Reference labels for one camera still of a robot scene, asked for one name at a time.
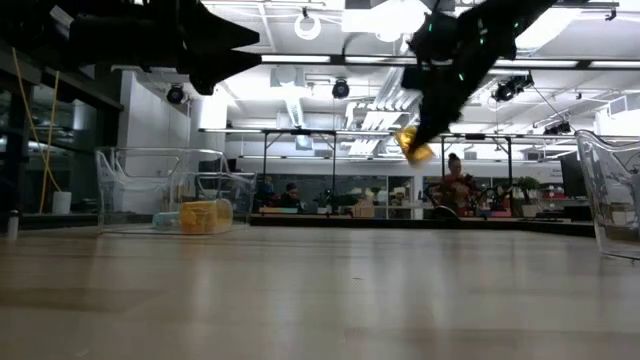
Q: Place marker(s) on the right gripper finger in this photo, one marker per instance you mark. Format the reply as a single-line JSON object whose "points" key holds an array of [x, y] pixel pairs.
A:
{"points": [[450, 110], [430, 110]]}

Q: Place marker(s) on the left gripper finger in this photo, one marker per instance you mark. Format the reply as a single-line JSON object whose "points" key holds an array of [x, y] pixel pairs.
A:
{"points": [[210, 30], [210, 62]]}

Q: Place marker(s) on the large amber pill bottle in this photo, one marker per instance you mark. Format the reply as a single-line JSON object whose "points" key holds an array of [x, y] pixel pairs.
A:
{"points": [[422, 156], [205, 217]]}

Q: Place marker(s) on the small teal pill bottle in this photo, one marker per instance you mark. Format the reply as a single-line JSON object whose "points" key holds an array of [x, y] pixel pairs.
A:
{"points": [[166, 221]]}

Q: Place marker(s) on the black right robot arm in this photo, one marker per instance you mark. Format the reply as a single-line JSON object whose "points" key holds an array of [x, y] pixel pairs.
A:
{"points": [[505, 15]]}

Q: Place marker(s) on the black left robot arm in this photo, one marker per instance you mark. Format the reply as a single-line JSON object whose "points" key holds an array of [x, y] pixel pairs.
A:
{"points": [[100, 35]]}

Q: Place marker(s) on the clear plastic bin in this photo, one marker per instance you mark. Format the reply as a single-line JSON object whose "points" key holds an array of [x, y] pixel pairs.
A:
{"points": [[600, 165], [130, 165]]}

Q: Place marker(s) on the person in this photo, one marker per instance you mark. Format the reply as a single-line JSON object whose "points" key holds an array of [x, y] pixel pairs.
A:
{"points": [[290, 197], [455, 185]]}

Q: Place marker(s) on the ceiling light strip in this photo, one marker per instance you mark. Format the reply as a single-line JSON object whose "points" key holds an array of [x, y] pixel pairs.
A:
{"points": [[300, 58]]}

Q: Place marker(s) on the green potted plant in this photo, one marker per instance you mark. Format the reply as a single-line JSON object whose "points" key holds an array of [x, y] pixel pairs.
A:
{"points": [[527, 185]]}

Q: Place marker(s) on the cardboard box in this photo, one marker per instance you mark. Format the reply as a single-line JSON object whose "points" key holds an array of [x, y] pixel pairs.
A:
{"points": [[363, 209]]}

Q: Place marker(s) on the black monitor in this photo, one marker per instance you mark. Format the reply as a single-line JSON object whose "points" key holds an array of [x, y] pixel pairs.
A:
{"points": [[574, 177]]}

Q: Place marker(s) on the white cup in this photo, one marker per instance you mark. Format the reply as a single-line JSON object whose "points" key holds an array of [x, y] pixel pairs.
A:
{"points": [[62, 204]]}

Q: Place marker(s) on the small white cylinder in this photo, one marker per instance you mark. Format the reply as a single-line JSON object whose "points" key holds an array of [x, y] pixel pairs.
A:
{"points": [[13, 225]]}

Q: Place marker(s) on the black ceiling camera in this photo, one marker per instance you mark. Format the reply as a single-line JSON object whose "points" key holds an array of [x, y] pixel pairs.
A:
{"points": [[505, 90], [557, 129], [340, 88], [175, 94]]}

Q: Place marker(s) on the black metal rack frame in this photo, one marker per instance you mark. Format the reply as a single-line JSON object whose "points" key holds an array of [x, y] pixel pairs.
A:
{"points": [[334, 170]]}

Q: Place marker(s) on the black aluminium table frame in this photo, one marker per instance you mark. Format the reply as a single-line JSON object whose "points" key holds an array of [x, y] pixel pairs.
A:
{"points": [[350, 221]]}

